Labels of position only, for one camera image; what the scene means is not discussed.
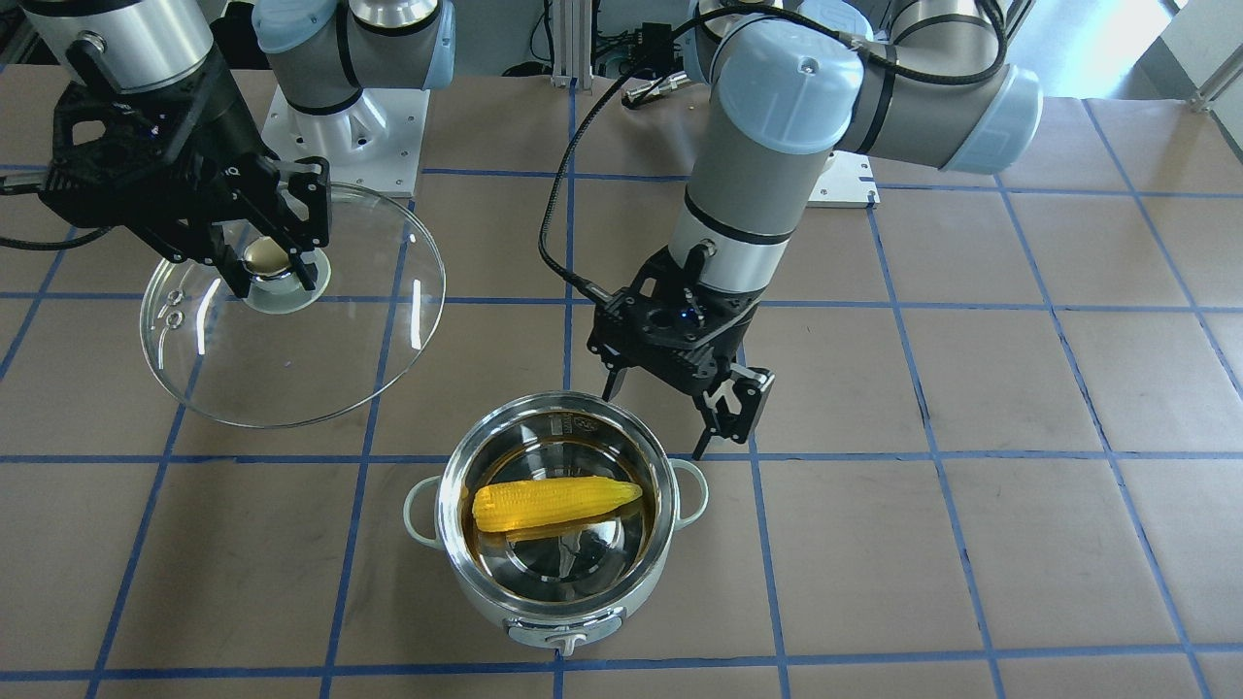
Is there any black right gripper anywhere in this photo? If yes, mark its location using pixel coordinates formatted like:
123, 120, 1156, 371
39, 49, 329, 299

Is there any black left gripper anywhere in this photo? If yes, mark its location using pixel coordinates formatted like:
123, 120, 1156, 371
588, 248, 776, 460

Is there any glass pot lid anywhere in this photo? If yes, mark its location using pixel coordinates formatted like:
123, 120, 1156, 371
139, 184, 447, 429

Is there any yellow corn cob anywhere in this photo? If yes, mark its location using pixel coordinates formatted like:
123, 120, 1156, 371
471, 475, 643, 534

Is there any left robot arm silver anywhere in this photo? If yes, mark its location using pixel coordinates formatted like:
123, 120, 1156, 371
585, 1, 1043, 456

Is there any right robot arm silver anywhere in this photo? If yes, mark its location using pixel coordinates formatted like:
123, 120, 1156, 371
2, 1, 456, 313

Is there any pale green electric pot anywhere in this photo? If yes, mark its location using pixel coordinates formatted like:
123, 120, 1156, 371
401, 392, 710, 655

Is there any black power adapter background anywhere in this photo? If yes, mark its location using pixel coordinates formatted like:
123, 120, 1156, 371
626, 22, 682, 73

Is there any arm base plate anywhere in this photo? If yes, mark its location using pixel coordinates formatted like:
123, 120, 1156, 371
261, 88, 430, 198
807, 150, 880, 209

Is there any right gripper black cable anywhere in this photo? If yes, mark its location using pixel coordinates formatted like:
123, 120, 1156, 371
0, 170, 108, 252

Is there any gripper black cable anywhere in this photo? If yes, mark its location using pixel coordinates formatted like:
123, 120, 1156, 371
538, 0, 1011, 303
0, 170, 108, 252

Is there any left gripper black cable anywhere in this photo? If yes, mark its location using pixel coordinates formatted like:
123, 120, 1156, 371
538, 0, 1011, 303

